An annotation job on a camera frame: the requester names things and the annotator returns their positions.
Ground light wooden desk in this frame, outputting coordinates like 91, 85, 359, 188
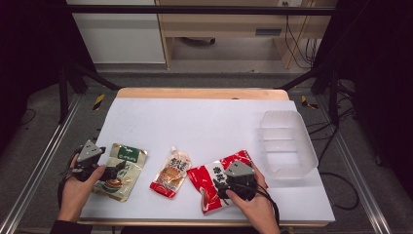
155, 0, 339, 70

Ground black hanging cables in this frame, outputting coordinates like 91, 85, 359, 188
282, 1, 320, 70

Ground right hand-held gripper cable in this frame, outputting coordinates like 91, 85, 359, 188
254, 183, 282, 228

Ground white sheet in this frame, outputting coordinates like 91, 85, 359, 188
79, 97, 336, 223

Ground aluminium rail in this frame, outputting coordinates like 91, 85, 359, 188
0, 93, 83, 234
315, 96, 394, 234

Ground black metal stand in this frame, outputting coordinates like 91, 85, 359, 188
276, 61, 342, 129
57, 60, 122, 125

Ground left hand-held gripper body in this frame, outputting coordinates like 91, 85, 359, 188
69, 139, 108, 183

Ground orange and red spouted pouch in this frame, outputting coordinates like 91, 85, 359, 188
149, 145, 193, 199

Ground person's right hand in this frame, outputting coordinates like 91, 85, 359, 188
225, 164, 282, 226

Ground black horizontal bar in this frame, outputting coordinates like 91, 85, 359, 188
64, 4, 337, 17

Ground person's left hand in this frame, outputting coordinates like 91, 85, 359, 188
57, 154, 107, 223

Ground wooden table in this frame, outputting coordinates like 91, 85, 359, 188
77, 87, 329, 228

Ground left hand-held gripper cable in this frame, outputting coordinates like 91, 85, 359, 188
56, 147, 82, 209

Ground red and white snack packet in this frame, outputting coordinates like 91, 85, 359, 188
186, 149, 261, 215

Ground green and cream snack packet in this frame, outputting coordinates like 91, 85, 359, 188
92, 142, 149, 203

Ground white cabinet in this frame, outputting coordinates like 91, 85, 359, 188
66, 0, 167, 65

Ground black floor cable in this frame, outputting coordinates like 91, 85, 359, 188
319, 171, 360, 212

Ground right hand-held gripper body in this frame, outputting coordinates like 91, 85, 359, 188
223, 160, 261, 202

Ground yellow and black tape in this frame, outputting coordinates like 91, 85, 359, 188
93, 93, 106, 111
300, 95, 319, 110

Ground black curtain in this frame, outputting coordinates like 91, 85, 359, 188
313, 0, 413, 191
0, 0, 97, 154

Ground hand-held gripper cable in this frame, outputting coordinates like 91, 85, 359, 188
254, 183, 282, 228
56, 147, 82, 209

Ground clear plastic container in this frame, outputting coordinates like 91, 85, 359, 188
258, 109, 319, 180

